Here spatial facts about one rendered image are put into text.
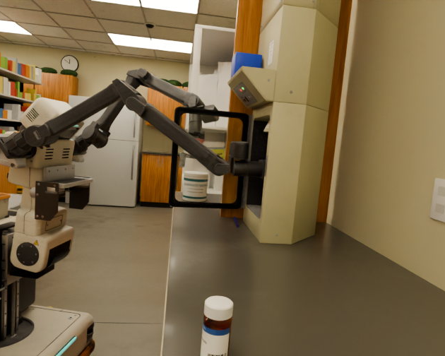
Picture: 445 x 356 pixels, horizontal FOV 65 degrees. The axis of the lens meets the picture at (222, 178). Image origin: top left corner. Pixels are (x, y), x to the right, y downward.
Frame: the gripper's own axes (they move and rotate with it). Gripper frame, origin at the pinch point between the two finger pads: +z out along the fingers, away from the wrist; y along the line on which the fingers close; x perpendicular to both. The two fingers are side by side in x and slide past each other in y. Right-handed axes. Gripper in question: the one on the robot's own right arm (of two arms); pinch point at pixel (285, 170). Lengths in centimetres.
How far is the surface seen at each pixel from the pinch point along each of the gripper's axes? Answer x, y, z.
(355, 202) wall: 12.1, 5.0, 32.1
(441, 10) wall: -50, -29, 34
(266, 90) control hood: -26.7, -14.9, -12.5
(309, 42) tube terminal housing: -42.5, -14.8, 0.4
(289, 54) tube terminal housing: -38.2, -14.9, -5.9
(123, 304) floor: 116, 128, -77
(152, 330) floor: 116, 92, -52
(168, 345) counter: 23, -74, -40
